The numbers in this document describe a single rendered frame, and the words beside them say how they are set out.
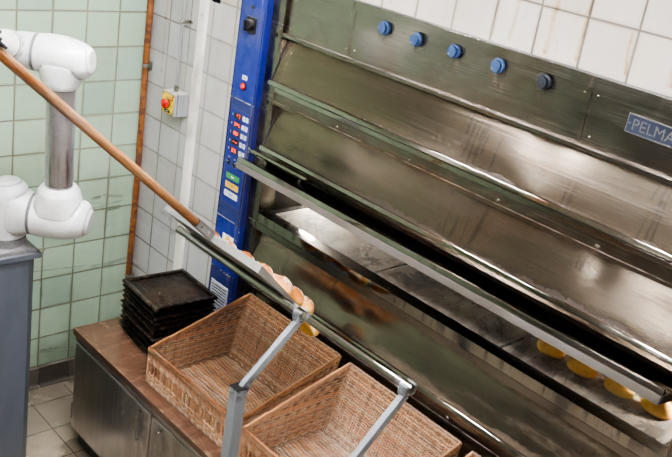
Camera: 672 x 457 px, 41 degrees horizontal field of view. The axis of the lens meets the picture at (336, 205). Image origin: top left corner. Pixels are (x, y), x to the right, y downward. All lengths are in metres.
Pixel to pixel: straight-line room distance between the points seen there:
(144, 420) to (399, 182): 1.34
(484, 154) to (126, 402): 1.73
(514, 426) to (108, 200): 2.25
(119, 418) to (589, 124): 2.16
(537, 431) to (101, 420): 1.83
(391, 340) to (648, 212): 1.09
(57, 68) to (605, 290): 1.88
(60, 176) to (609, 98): 1.89
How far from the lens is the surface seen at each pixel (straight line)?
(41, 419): 4.38
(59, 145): 3.31
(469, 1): 2.80
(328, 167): 3.25
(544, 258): 2.71
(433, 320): 3.02
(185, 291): 3.76
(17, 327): 3.68
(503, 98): 2.74
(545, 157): 2.67
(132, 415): 3.64
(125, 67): 4.15
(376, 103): 3.07
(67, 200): 3.38
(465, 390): 3.01
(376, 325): 3.23
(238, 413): 2.95
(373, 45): 3.09
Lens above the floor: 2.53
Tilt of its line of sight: 21 degrees down
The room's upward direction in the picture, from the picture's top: 9 degrees clockwise
